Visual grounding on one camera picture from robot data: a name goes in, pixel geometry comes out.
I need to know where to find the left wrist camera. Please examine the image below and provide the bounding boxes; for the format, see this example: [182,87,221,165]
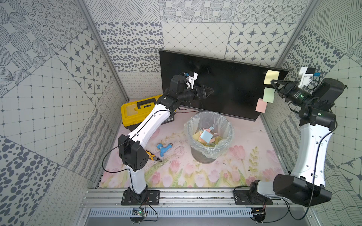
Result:
[184,72,198,89]

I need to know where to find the yellow black pliers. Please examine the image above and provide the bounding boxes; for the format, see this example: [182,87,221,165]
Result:
[146,151,162,162]

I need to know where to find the right controller board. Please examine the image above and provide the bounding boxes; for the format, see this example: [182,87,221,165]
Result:
[251,208,266,223]

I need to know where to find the left controller board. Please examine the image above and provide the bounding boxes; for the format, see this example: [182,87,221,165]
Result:
[130,209,148,223]

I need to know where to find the black flat monitor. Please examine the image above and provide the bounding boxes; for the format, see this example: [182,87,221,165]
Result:
[159,50,288,121]

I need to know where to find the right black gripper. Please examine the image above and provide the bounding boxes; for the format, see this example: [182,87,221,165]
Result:
[271,79,315,108]

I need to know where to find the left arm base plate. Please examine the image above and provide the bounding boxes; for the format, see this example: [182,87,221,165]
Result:
[121,188,160,206]

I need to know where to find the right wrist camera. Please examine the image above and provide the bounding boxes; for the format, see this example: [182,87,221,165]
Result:
[298,67,321,88]

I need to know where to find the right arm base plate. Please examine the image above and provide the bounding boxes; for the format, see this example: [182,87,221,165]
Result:
[234,190,273,206]

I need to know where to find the green sticky note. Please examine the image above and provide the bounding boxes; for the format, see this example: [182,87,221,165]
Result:
[263,88,275,103]

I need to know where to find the grey bin with plastic liner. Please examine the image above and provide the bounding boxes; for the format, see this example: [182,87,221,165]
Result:
[184,112,235,164]

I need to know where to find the floral table mat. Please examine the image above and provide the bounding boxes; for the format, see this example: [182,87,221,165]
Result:
[98,98,288,188]

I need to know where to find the controller board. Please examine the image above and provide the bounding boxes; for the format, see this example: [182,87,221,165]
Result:
[130,209,148,223]
[251,208,266,223]

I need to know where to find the aluminium mounting rail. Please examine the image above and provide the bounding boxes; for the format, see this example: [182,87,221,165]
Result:
[80,187,314,209]

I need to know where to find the yellow sticky note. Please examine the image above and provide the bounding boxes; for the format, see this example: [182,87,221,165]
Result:
[264,70,280,85]

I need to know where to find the blue plastic tool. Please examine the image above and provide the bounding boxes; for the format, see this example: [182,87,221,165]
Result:
[157,143,173,157]

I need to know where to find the yellow black toolbox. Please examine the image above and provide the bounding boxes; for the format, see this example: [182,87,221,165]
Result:
[121,95,162,131]

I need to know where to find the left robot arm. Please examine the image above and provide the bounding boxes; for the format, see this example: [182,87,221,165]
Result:
[118,75,214,202]

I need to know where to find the pink sticky note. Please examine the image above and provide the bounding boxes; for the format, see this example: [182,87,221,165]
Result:
[255,98,268,113]

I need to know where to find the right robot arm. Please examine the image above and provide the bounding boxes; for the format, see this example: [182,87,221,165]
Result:
[248,78,346,207]

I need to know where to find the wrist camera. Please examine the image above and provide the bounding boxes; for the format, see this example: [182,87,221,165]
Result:
[184,72,198,89]
[298,67,321,88]

